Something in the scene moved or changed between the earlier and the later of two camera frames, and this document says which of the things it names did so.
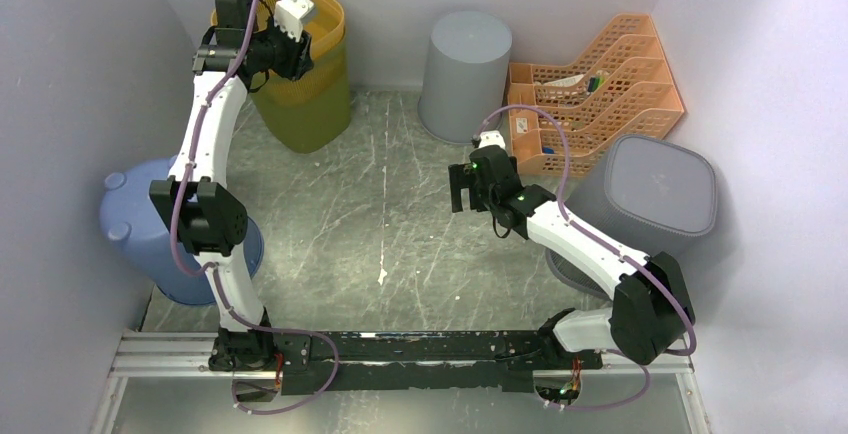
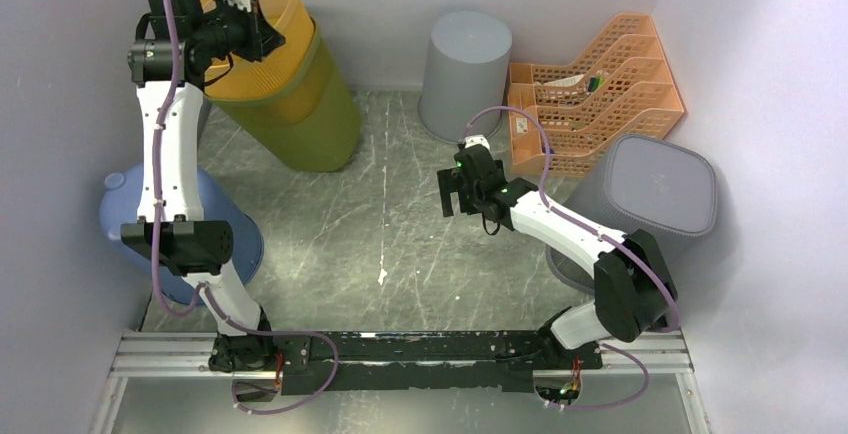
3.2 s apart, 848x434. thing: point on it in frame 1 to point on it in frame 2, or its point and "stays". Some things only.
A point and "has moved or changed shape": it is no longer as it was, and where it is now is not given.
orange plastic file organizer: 621,86 stays
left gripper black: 301,61 to 264,37
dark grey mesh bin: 646,195 stays
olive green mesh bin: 309,112 has moved or changed shape
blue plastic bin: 126,203 stays
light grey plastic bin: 466,76 stays
